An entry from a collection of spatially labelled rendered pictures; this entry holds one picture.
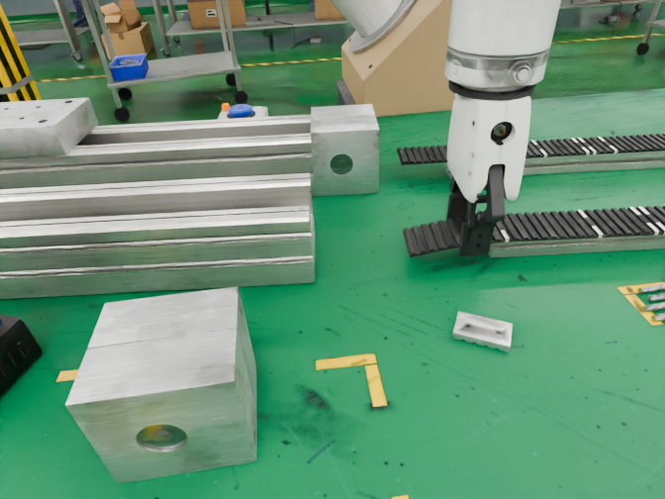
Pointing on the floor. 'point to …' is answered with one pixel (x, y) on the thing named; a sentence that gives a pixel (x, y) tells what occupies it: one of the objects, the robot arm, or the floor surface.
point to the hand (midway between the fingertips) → (468, 224)
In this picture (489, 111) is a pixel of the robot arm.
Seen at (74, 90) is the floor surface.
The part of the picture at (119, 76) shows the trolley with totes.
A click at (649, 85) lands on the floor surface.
